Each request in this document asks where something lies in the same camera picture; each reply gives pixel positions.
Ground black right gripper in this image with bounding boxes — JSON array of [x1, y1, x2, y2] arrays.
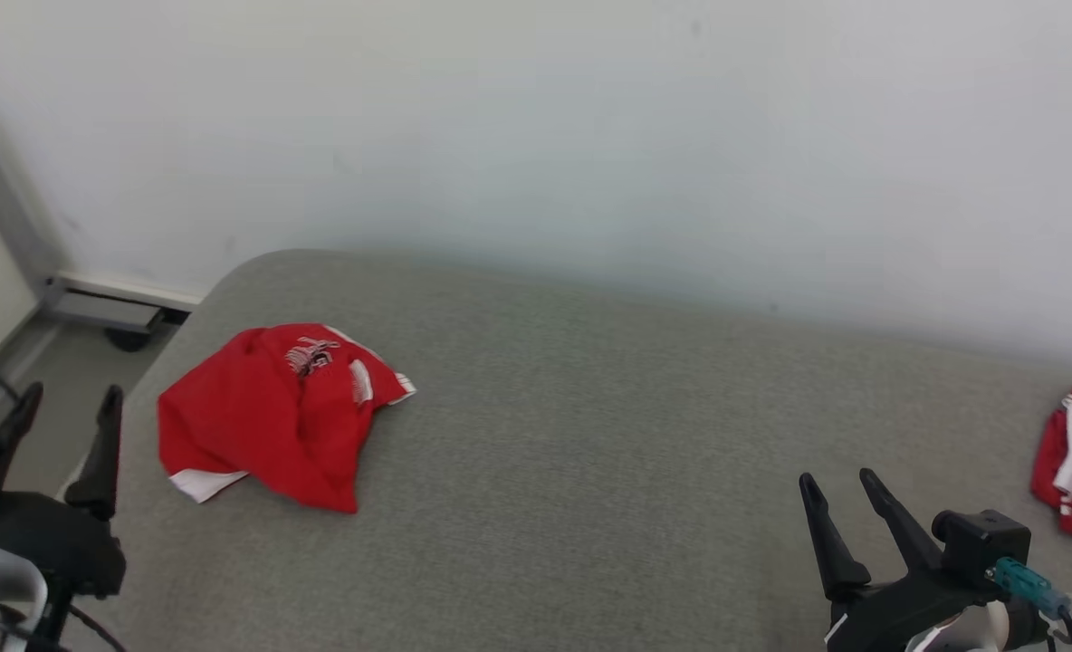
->
[[798, 467, 1000, 652]]

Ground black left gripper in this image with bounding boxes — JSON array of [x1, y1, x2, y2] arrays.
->
[[0, 381, 128, 599]]

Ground red shorts white trim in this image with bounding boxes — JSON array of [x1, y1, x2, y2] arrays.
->
[[157, 323, 417, 514]]

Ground teal cable connector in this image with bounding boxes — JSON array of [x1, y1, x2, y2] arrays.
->
[[985, 556, 1072, 622]]

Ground grey metal frame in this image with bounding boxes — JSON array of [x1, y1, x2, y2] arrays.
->
[[0, 118, 195, 354]]

